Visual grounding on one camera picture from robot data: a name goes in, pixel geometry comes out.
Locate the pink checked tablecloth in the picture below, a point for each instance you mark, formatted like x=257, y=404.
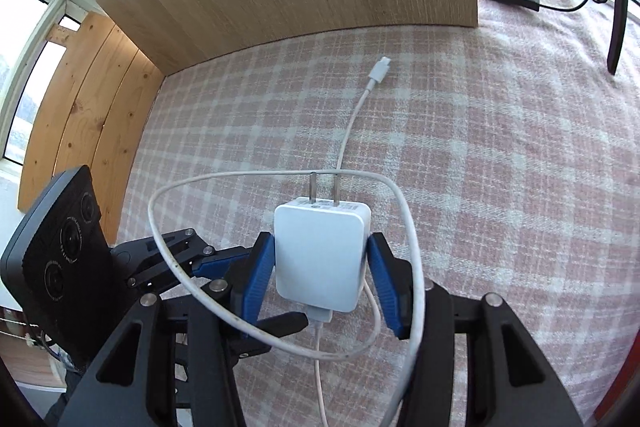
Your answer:
x=500, y=157

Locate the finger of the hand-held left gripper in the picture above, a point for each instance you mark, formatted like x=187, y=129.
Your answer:
x=220, y=268
x=285, y=323

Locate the pine plank panel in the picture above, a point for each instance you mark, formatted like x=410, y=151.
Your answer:
x=85, y=122

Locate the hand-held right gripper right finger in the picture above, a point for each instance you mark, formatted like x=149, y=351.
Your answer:
x=385, y=287

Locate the white charger adapter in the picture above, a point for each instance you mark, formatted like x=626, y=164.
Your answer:
x=320, y=252

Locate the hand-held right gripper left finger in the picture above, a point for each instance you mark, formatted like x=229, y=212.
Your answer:
x=257, y=277

